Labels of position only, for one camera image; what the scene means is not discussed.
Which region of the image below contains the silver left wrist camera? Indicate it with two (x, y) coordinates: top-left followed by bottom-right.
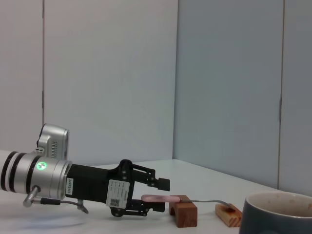
(36, 123), (71, 160)

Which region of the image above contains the dark wooden arch block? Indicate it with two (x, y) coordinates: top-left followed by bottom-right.
(168, 194), (198, 228)

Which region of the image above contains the grey ceramic cup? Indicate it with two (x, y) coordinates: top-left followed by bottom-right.
(238, 192), (312, 234)

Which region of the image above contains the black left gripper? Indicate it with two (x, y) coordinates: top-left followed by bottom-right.
(65, 159), (171, 218)

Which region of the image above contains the left gripper cable with plug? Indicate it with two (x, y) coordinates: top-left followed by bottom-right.
(23, 186), (90, 215)

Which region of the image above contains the pink handled metal spoon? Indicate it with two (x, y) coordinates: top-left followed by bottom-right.
(141, 194), (236, 212)

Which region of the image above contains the light wooden stained block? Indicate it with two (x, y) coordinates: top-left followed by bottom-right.
(214, 203), (243, 228)

